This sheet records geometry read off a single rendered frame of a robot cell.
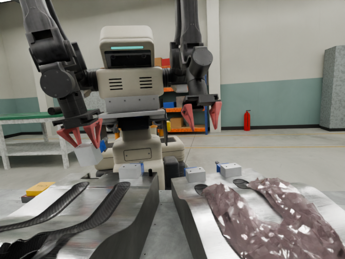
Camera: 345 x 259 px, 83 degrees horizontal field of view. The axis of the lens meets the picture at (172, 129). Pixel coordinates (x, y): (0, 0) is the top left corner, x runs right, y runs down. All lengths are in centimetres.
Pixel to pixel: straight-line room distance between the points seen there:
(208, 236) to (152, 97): 62
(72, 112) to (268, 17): 590
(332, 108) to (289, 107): 90
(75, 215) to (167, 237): 19
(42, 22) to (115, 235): 46
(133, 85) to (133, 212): 57
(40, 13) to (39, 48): 8
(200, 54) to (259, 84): 534
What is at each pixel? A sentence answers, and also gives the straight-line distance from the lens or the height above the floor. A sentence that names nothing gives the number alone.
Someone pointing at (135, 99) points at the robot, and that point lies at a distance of 84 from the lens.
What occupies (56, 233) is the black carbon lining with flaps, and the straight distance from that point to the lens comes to 35.
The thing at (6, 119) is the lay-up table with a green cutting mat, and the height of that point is 86.
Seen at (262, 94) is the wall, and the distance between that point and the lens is 590.
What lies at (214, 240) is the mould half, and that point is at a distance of 34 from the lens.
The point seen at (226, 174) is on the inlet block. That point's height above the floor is 86.
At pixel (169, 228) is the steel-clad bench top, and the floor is 80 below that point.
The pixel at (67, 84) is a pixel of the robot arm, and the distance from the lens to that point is 46.
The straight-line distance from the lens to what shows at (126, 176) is 54.
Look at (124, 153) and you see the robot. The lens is 90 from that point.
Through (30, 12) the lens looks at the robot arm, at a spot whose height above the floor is 129.
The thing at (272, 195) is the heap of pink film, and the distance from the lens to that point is 41.
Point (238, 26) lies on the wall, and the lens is 602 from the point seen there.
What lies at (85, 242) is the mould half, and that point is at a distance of 29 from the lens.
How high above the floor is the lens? 110
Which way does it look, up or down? 10 degrees down
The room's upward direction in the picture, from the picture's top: 4 degrees counter-clockwise
